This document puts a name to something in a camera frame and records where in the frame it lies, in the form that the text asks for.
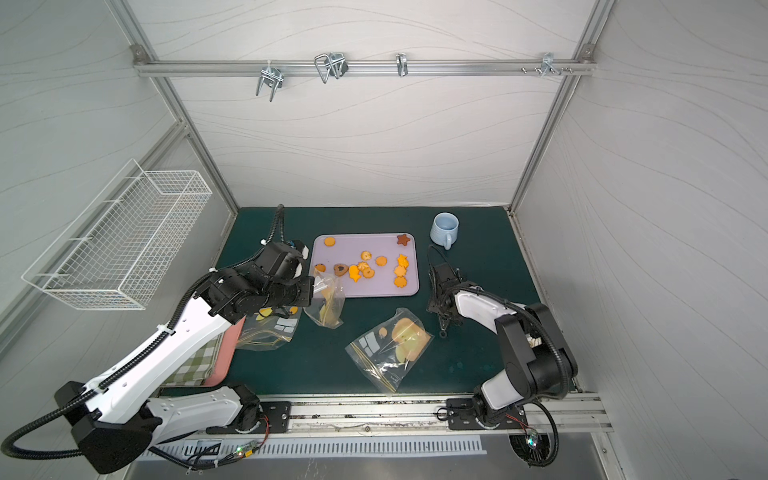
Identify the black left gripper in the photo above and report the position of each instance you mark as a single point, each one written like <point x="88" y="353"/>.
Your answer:
<point x="306" y="289"/>

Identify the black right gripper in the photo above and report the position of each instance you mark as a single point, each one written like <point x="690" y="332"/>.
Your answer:
<point x="442" y="294"/>

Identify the clear resealable bag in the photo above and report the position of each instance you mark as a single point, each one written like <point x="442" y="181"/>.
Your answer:
<point x="327" y="302"/>

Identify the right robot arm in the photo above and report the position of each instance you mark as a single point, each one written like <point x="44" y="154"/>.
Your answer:
<point x="537" y="361"/>

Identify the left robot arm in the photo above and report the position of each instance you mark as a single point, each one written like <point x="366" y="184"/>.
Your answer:
<point x="114" y="418"/>

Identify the resealable bag with duck print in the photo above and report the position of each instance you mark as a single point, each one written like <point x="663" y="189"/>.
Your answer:
<point x="269" y="329"/>

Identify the resealable bag centre table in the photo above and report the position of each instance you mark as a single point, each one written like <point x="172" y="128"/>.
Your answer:
<point x="388" y="352"/>

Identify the metal tongs on table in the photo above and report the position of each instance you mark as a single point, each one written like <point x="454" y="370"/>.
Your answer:
<point x="444" y="324"/>

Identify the brown heart cookie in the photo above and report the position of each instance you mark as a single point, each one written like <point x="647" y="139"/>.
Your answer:
<point x="340" y="269"/>

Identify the light blue ceramic mug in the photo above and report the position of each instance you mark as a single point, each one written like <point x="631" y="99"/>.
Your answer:
<point x="444" y="230"/>

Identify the lilac plastic tray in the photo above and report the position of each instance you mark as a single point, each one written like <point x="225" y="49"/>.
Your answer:
<point x="365" y="279"/>

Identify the pink tray with checked cloth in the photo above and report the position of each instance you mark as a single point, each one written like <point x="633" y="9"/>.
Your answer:
<point x="210" y="364"/>

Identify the metal hook clamp left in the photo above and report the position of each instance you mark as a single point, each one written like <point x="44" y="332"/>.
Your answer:
<point x="270" y="80"/>

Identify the metal hook clamp small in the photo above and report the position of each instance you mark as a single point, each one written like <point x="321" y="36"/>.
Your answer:
<point x="401" y="64"/>

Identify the metal hook clamp middle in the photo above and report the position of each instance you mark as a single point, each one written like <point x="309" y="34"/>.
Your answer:
<point x="331" y="65"/>

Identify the metal hook clamp right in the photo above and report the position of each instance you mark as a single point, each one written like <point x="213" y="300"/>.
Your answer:
<point x="547" y="67"/>

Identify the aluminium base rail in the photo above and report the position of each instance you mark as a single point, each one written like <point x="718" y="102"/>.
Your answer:
<point x="378" y="415"/>

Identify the white wire basket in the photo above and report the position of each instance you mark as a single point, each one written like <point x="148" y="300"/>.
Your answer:
<point x="115" y="253"/>

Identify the aluminium cross rail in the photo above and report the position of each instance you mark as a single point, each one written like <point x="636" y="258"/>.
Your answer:
<point x="357" y="68"/>

